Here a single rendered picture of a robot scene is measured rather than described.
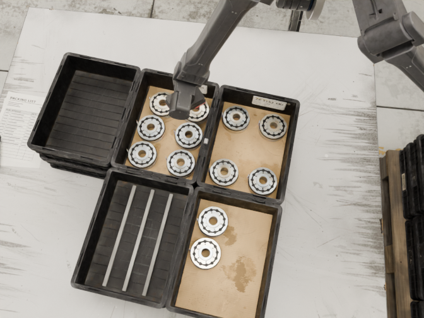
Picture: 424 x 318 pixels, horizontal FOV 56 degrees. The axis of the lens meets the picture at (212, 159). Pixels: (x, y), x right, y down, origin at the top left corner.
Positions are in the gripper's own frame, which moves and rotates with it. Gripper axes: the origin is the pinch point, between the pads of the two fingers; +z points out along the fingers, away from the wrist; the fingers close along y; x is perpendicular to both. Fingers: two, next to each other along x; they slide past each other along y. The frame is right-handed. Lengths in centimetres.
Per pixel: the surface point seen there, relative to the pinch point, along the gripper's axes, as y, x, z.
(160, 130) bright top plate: -8.1, 7.3, 20.4
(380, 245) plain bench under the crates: 41, -71, 37
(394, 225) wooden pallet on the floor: 78, -74, 93
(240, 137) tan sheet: 16.3, -9.7, 23.7
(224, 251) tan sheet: -11.4, -42.1, 22.7
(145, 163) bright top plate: -19.1, -1.3, 20.1
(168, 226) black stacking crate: -23.4, -24.7, 22.9
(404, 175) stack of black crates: 98, -56, 89
